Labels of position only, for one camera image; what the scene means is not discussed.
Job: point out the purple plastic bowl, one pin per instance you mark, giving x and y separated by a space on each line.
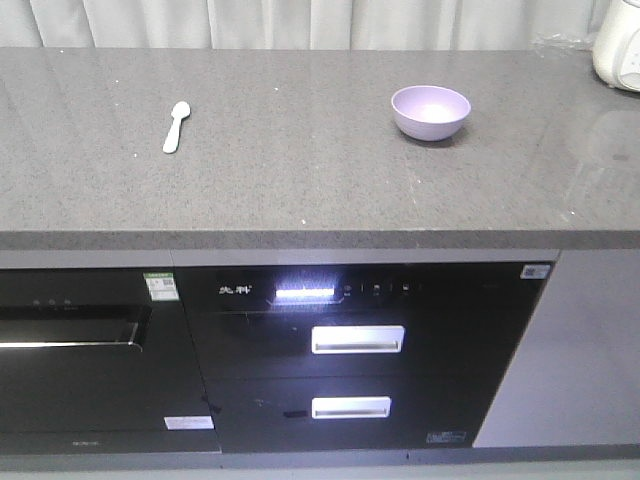
429 113

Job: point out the light green plastic spoon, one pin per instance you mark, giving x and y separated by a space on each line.
179 113

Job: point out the black drawer disinfection cabinet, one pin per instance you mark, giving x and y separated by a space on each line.
251 327

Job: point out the black built-in dishwasher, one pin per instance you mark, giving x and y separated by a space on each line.
97 356

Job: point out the white front cabinet panel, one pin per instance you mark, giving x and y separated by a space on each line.
574 379

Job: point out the white kitchen appliance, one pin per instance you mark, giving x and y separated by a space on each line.
615 53

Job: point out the white curtain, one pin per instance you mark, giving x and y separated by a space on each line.
302 25

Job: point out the silver upper drawer handle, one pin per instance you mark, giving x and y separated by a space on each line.
372 339

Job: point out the silver drawer handle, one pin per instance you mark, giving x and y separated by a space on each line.
363 407
372 339

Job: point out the silver lower drawer handle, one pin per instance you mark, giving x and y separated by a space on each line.
363 407

